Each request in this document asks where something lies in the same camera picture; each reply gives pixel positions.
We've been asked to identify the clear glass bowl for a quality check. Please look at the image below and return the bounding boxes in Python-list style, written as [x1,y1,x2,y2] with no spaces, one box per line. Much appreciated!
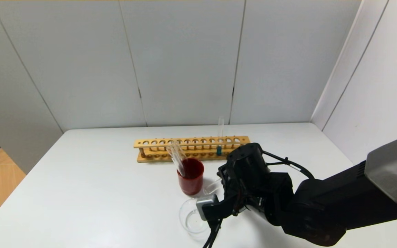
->
[179,198,213,235]

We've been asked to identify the blue pigment test tube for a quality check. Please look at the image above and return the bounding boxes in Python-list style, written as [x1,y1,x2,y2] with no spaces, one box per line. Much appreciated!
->
[217,116,225,156]

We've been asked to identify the empty clear test tube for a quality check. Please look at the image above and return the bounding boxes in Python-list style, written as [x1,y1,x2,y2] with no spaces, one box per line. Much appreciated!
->
[166,145,186,178]
[174,141,187,173]
[169,142,186,176]

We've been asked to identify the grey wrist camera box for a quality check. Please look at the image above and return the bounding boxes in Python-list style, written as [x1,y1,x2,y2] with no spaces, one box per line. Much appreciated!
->
[196,194,220,221]

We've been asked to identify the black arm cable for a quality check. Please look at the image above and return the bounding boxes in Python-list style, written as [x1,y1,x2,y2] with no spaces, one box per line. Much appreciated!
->
[263,151,315,179]

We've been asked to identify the wooden test tube rack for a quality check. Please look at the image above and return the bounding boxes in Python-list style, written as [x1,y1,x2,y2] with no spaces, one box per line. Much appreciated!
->
[133,135,251,163]

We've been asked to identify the red cup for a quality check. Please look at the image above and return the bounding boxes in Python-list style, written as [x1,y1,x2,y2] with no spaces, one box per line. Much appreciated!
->
[177,158,205,196]

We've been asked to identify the black camera cable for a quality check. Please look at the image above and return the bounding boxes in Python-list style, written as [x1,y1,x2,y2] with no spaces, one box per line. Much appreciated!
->
[203,219,224,248]

